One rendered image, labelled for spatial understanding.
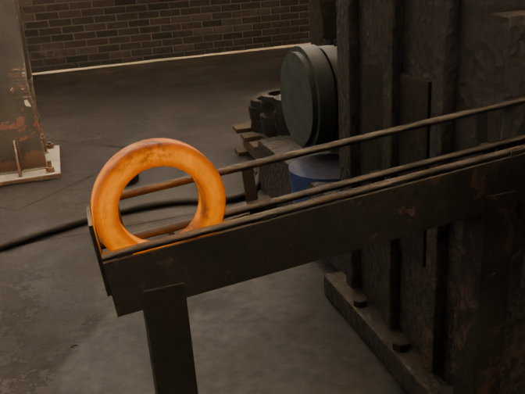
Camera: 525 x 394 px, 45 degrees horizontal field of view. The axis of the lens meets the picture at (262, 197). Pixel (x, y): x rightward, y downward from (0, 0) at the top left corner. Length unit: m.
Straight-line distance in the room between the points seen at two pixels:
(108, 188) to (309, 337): 1.04
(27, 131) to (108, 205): 2.58
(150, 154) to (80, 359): 1.06
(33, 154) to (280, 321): 1.97
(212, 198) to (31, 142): 2.60
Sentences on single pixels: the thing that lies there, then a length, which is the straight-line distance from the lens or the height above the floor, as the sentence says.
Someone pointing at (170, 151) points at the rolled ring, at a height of 0.75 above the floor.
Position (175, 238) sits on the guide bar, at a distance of 0.87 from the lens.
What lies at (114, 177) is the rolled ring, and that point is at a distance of 0.85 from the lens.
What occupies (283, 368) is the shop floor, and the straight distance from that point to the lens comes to 1.67.
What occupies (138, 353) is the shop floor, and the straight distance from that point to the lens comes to 1.79.
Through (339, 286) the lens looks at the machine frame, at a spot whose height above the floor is 0.07.
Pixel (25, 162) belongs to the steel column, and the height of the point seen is 0.07.
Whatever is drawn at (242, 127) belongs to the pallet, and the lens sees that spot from 3.35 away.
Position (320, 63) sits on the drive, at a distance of 2.20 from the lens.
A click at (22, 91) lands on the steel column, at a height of 0.44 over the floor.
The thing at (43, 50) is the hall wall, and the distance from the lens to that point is 6.94.
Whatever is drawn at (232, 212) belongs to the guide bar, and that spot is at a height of 0.63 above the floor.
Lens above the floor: 0.99
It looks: 21 degrees down
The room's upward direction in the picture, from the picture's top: 4 degrees counter-clockwise
